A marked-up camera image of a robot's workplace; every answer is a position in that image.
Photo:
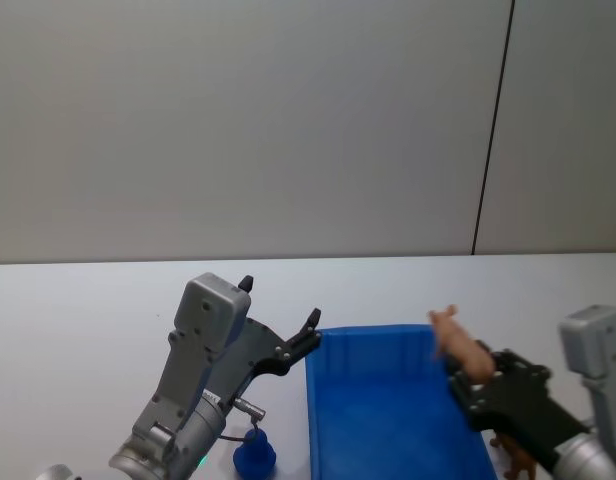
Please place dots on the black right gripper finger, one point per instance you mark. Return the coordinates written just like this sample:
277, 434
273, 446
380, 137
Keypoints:
468, 395
523, 375

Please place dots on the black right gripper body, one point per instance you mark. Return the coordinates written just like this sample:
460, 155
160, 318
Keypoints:
533, 420

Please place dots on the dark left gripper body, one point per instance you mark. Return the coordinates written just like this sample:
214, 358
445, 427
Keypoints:
238, 360

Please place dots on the pink toy pig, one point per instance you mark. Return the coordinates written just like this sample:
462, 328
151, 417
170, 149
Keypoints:
460, 345

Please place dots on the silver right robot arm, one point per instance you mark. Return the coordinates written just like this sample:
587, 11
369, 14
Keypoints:
598, 350

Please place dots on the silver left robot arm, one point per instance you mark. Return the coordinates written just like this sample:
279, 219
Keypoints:
190, 350

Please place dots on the brown toy animal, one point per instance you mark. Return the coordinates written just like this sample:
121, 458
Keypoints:
518, 457

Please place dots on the blue plastic bin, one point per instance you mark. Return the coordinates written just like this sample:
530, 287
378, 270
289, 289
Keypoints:
378, 415

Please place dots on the small blue plastic toy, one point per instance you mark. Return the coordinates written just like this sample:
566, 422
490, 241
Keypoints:
255, 455

